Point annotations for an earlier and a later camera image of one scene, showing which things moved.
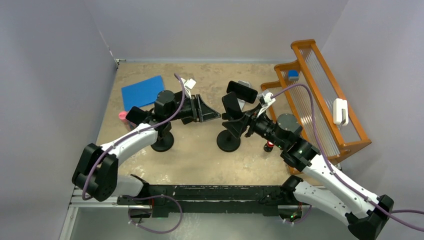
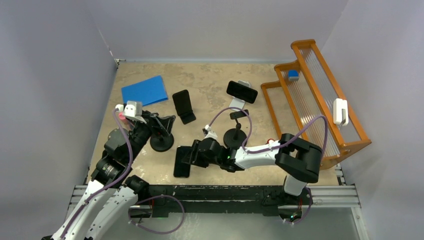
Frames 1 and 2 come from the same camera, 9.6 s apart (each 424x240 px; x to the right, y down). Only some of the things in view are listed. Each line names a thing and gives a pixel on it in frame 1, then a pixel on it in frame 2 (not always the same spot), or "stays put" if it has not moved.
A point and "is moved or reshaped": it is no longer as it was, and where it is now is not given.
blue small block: [293, 75] stays put
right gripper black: [237, 127] to [196, 159]
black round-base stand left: [164, 141] stays put
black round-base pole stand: [227, 142] is moved or reshaped
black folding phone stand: [187, 120] stays put
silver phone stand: [241, 102] stays put
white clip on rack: [340, 111] stays put
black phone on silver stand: [242, 91] stays put
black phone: [232, 105] to [181, 169]
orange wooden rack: [307, 90] stays put
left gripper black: [199, 111] to [163, 124]
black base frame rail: [209, 200] stays put
